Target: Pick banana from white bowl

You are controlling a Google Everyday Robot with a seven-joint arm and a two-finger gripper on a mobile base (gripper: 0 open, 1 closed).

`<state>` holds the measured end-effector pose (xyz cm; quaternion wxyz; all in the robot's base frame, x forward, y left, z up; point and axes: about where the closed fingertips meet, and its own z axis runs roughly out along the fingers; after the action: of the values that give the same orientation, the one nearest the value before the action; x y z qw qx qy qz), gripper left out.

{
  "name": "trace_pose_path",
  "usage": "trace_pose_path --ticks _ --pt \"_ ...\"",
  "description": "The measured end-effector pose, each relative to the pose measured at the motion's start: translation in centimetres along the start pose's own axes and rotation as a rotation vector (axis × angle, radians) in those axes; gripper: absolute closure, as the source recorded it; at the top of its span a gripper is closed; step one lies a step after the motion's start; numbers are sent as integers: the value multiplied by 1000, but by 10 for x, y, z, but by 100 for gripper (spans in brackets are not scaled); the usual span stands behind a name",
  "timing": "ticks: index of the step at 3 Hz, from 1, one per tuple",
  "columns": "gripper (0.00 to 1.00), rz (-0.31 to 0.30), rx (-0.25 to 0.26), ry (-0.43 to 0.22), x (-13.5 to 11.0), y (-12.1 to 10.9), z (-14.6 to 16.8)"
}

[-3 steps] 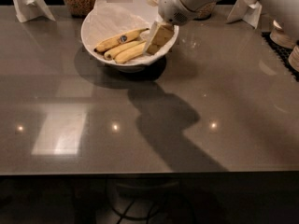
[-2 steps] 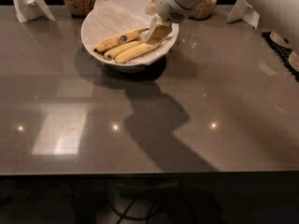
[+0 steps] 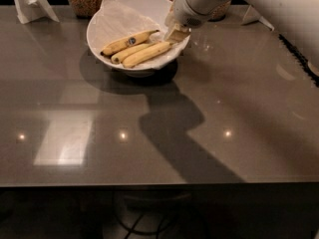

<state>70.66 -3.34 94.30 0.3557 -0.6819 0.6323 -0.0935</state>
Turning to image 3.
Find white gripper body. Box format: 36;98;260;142
172;0;230;28

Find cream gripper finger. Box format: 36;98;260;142
163;23;190;44
164;11;179;33

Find long front yellow banana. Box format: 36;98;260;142
122;42;171;68

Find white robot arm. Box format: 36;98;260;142
165;0;319;73

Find banana with blue sticker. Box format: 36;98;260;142
101;30;158;56

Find white ceramic bowl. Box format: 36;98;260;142
86;0;191;79

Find white paper bowl liner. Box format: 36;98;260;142
90;0;184;71

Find small middle yellow banana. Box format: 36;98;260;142
111;43;152;65

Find glass jar pale beans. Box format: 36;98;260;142
210;1;231;21

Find black cable chain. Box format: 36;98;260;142
278;33;319;88

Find black cables under table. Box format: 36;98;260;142
113;189;173;239

